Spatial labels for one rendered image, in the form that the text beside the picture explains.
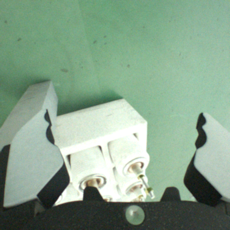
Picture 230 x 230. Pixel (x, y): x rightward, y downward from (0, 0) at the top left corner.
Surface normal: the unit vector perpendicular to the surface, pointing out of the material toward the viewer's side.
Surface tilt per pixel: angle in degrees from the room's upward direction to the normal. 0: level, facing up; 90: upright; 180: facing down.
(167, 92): 0
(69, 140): 90
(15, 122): 90
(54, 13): 0
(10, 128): 90
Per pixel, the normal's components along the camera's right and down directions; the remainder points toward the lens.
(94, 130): -0.11, -0.83
